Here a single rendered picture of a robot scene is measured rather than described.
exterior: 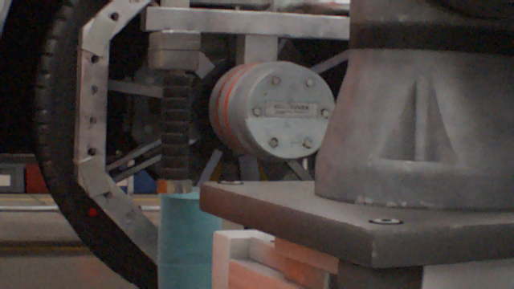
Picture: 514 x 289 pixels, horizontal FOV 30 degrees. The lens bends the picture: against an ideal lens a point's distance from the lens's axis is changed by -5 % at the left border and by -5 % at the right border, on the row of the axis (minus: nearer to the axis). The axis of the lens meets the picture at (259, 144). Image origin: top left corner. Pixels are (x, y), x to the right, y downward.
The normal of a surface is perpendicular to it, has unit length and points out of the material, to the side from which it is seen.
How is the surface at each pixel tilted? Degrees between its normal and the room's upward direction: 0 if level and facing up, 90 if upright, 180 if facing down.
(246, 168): 90
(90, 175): 90
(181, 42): 90
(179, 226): 87
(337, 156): 72
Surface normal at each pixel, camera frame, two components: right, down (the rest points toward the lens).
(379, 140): -0.59, -0.29
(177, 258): -0.27, 0.04
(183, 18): 0.29, 0.06
